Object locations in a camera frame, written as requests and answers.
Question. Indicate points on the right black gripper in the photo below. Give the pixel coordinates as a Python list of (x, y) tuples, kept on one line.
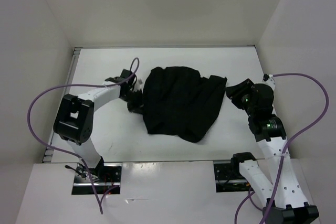
[(234, 92)]

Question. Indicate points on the black pleated skirt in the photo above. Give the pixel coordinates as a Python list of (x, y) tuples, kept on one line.
[(178, 101)]

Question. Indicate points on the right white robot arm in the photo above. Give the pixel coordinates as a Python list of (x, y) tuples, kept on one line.
[(281, 195)]

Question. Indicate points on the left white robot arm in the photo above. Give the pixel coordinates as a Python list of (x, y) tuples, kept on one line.
[(74, 119)]

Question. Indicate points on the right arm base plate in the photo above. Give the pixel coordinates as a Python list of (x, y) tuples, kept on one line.
[(227, 177)]

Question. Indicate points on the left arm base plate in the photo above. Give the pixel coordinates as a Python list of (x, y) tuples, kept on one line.
[(110, 178)]

